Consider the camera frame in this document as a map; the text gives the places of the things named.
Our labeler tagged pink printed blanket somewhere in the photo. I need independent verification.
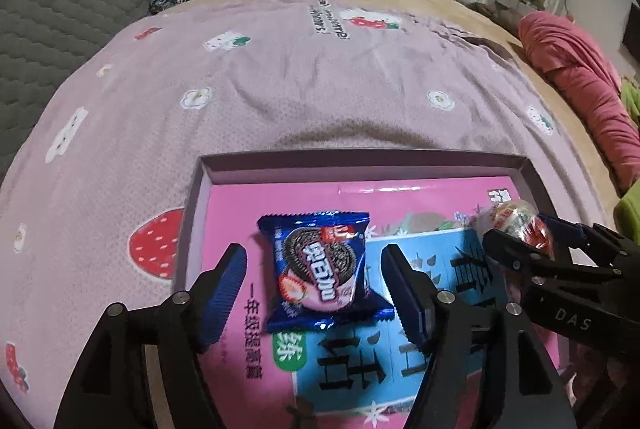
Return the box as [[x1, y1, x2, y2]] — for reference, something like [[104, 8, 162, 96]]
[[0, 0, 616, 415]]

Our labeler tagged clear red snack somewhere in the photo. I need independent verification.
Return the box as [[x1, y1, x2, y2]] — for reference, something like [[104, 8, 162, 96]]
[[472, 199, 556, 260]]

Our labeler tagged black television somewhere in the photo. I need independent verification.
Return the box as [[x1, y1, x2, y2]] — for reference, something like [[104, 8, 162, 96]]
[[621, 3, 640, 62]]

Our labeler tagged blue cookie packet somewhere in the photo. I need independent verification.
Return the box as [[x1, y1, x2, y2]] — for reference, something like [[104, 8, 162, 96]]
[[257, 212, 396, 335]]

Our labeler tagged pink quilt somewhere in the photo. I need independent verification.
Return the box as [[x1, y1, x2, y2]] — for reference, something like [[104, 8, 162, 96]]
[[518, 12, 640, 196]]

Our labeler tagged grey cardboard box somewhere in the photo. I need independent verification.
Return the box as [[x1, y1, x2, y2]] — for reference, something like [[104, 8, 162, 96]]
[[172, 148, 591, 429]]

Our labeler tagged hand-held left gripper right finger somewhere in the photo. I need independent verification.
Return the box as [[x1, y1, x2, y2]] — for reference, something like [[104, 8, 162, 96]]
[[381, 244, 578, 429]]

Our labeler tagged grey quilted headboard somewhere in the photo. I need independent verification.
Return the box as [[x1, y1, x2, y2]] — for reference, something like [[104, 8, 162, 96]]
[[0, 0, 197, 182]]

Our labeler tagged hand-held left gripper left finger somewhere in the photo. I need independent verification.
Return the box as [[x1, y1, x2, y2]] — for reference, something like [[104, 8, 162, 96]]
[[54, 242, 249, 429]]

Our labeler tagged green fleece blanket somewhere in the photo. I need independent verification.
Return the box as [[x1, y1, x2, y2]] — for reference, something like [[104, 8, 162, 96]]
[[612, 78, 640, 242]]

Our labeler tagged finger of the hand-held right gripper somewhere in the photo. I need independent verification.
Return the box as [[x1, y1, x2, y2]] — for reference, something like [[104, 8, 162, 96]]
[[542, 214, 640, 270], [482, 229, 621, 305]]

